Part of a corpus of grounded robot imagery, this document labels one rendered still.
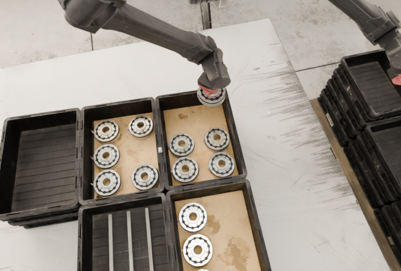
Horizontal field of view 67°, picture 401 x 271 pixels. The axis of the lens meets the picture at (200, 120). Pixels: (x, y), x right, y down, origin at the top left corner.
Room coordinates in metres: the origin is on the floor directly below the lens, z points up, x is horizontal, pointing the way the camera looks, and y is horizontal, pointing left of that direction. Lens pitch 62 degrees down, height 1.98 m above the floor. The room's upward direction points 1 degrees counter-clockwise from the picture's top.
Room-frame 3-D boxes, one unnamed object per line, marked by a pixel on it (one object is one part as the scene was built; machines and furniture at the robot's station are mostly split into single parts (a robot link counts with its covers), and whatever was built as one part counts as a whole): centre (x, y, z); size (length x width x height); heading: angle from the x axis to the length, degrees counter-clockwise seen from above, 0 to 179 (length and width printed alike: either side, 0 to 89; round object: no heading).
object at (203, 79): (0.62, -0.05, 1.16); 0.10 x 0.07 x 0.07; 148
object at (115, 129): (0.55, 0.39, 0.86); 0.10 x 0.10 x 0.01
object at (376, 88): (0.96, -1.01, 0.37); 0.40 x 0.30 x 0.45; 12
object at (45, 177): (0.41, 0.60, 0.87); 0.40 x 0.30 x 0.11; 8
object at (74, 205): (0.41, 0.60, 0.92); 0.40 x 0.30 x 0.02; 8
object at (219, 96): (0.62, -0.04, 1.04); 0.10 x 0.10 x 0.01
